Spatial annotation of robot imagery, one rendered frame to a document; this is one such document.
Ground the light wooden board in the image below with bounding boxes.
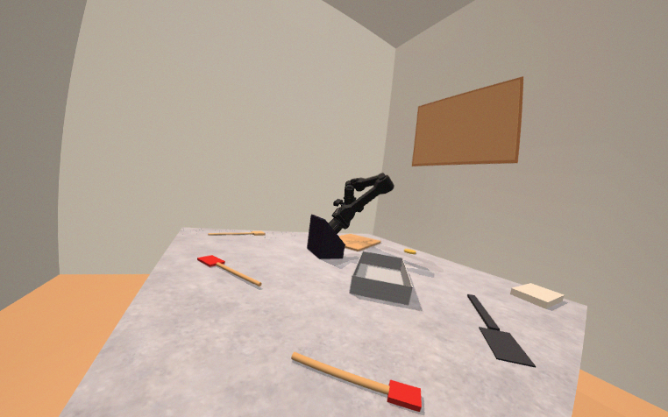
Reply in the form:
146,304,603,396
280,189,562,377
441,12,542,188
339,234,380,251

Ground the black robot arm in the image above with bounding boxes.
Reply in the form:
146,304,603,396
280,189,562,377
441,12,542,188
329,173,394,233

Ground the cream flat rectangular board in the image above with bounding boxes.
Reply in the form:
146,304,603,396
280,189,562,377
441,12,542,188
510,283,564,309

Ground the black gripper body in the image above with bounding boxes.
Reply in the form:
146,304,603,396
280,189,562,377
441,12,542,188
333,196,364,212

